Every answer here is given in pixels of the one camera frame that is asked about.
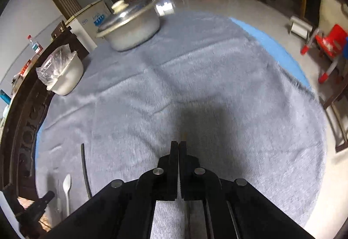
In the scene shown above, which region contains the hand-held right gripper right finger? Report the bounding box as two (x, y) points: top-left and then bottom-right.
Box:
(179, 141), (316, 239)

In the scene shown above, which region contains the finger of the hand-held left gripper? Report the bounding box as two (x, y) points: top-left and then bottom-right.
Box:
(38, 191), (55, 206)

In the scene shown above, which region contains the red capped plastic bottle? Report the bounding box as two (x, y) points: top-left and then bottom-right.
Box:
(27, 35), (43, 55)

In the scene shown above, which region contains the clear plastic bag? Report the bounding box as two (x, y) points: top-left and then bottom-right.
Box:
(36, 45), (78, 87)

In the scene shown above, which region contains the small white stool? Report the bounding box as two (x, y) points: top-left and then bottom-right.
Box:
(288, 16), (313, 38)

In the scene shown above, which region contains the grey tablecloth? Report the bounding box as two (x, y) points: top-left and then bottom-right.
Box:
(35, 11), (327, 239)

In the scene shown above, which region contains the dark wooden chair back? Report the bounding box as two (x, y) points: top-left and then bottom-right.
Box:
(51, 20), (72, 38)

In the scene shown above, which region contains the dark carved wooden sideboard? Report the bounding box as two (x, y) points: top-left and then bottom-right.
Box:
(0, 22), (90, 201)

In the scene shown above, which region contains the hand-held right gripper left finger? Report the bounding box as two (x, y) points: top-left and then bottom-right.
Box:
(47, 141), (179, 239)

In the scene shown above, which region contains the white plastic spoon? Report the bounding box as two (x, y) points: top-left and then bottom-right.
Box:
(62, 173), (72, 218)

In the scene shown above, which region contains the white ceramic pot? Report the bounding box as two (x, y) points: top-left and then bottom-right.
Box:
(46, 51), (84, 96)

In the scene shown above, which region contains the white chest freezer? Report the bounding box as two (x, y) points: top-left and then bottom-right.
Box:
(65, 0), (112, 51)

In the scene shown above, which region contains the aluminium pot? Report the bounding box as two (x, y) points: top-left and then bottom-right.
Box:
(96, 4), (161, 52)

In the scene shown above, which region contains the dark chopstick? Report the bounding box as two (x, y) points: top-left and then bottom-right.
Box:
(81, 143), (92, 199)

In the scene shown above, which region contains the red plastic chair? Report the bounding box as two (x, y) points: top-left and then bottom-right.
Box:
(300, 24), (348, 84)

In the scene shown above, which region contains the wooden chair frame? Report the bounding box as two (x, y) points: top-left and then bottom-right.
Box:
(319, 76), (348, 153)

